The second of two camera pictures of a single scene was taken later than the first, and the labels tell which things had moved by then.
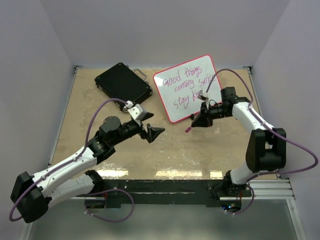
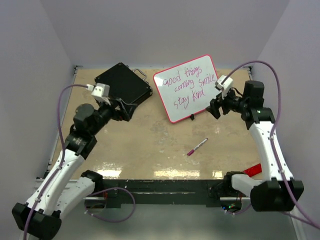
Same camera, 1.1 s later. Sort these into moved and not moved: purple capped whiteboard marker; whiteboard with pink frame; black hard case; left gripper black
Moved: left gripper black; purple capped whiteboard marker
Not moved: whiteboard with pink frame; black hard case
